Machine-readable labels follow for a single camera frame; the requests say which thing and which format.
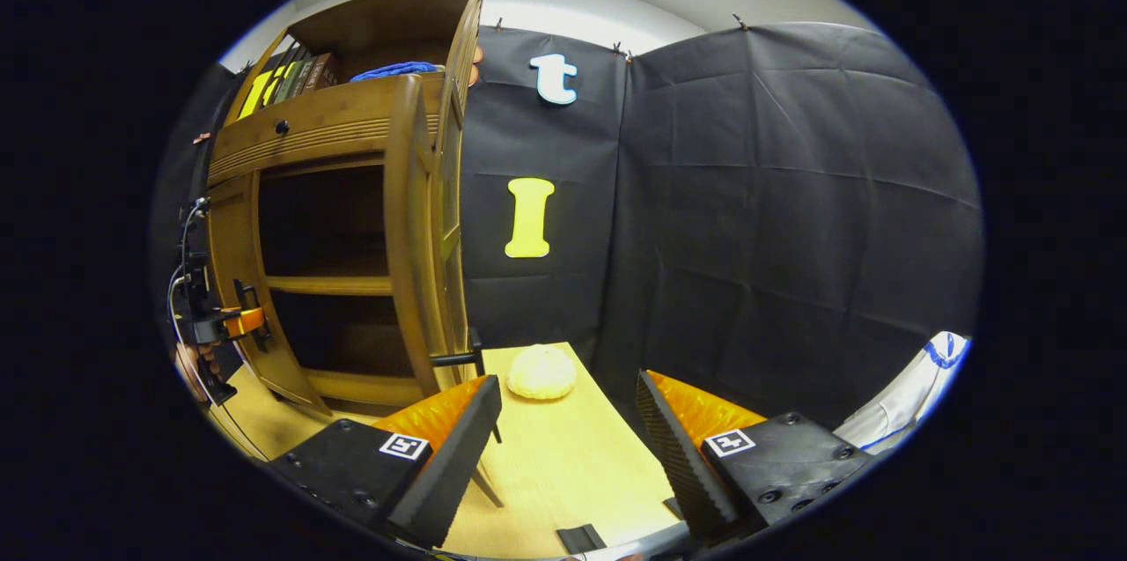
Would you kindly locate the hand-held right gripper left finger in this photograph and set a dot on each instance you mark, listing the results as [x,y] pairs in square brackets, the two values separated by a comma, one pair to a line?
[458,464]

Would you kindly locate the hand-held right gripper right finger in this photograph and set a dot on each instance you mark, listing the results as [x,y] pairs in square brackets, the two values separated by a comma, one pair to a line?
[678,464]

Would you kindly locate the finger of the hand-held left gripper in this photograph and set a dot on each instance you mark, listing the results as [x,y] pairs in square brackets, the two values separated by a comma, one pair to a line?
[245,323]

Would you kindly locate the wooden double-door shoe cabinet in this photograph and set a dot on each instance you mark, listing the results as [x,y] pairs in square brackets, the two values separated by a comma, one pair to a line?
[308,125]

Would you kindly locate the wooden cabinet drawer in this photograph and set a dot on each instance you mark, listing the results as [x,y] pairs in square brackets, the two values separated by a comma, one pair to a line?
[335,121]

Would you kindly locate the wooden inner shelf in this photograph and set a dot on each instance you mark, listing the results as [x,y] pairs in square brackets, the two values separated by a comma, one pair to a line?
[330,285]

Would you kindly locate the small black block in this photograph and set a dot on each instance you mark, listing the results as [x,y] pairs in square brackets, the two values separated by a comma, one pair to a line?
[581,538]

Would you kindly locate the pale yellow round object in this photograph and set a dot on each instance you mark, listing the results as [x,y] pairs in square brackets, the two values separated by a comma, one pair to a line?
[541,372]

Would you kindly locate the green book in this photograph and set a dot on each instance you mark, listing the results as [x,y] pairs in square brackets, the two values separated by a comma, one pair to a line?
[287,84]

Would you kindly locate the white cloth with blue trim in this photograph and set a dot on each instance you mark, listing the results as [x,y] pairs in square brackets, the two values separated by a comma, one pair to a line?
[916,402]

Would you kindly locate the dark brown book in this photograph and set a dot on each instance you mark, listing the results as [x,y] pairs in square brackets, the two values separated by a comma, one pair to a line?
[304,77]

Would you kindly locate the reddish brown book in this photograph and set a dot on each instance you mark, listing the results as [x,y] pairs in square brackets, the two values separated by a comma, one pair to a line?
[322,70]

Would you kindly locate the blue towel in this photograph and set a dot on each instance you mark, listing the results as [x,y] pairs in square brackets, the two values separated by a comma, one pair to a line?
[396,70]

